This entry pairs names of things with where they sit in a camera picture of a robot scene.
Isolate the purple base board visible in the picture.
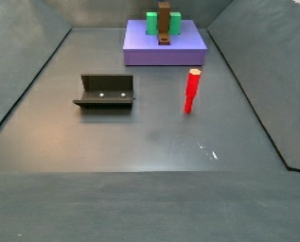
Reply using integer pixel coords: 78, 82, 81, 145
123, 20, 208, 66

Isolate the left green block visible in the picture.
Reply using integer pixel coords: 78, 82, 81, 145
146, 12, 158, 35

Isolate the green block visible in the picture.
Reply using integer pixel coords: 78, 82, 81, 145
169, 12, 181, 35
146, 12, 158, 35

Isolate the brown L-shaped block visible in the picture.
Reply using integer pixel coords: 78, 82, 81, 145
158, 1, 170, 45

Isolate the red hexagonal peg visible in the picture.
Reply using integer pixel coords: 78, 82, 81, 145
184, 69, 201, 113

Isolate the black angled bracket holder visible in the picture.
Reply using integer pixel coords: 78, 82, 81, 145
74, 74, 134, 107

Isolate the right green block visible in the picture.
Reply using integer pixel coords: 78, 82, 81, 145
169, 12, 181, 35

